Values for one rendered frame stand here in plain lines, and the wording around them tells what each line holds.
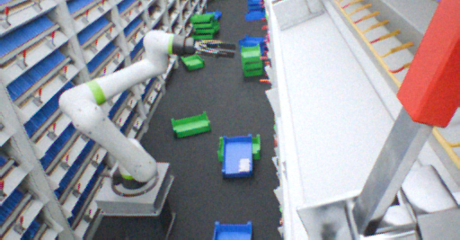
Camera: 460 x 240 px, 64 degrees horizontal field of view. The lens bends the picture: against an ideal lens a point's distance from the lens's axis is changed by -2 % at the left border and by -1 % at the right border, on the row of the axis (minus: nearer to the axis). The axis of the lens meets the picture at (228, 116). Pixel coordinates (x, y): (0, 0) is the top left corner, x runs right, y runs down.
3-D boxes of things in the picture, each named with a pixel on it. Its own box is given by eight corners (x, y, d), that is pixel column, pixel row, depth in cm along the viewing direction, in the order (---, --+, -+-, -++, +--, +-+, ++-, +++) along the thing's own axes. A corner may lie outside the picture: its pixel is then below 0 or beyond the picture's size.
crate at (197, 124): (175, 138, 304) (173, 130, 300) (172, 127, 321) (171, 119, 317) (211, 129, 308) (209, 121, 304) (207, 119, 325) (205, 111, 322)
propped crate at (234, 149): (252, 176, 250) (252, 170, 244) (223, 178, 252) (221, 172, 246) (252, 140, 269) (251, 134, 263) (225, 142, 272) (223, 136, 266)
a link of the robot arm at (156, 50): (139, 39, 163) (145, 24, 170) (142, 60, 173) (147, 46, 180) (171, 42, 163) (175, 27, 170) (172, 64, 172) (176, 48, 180)
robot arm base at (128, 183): (97, 186, 197) (94, 178, 194) (110, 168, 209) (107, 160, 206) (143, 191, 192) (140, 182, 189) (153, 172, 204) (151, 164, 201)
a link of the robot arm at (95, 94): (71, 127, 157) (59, 102, 150) (61, 115, 166) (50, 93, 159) (110, 107, 166) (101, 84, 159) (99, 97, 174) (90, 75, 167)
